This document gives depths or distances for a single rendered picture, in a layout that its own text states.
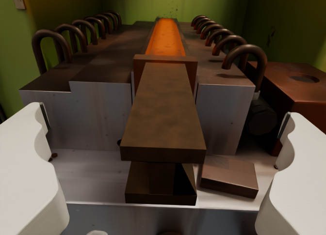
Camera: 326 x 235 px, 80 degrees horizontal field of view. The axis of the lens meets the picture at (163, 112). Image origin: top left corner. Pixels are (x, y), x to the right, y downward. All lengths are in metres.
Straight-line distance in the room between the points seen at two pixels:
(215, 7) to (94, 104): 0.52
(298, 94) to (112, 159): 0.18
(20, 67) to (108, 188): 0.26
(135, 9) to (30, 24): 0.35
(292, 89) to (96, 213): 0.21
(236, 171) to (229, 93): 0.07
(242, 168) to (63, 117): 0.17
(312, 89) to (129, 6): 0.52
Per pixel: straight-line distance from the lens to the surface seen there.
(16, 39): 0.37
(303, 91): 0.23
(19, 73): 0.39
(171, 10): 0.63
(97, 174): 0.19
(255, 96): 0.21
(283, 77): 0.26
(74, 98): 0.19
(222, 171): 0.18
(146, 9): 0.63
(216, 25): 0.32
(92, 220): 0.19
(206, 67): 0.21
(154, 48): 0.20
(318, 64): 0.38
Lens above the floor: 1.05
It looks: 31 degrees down
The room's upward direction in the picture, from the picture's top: 2 degrees clockwise
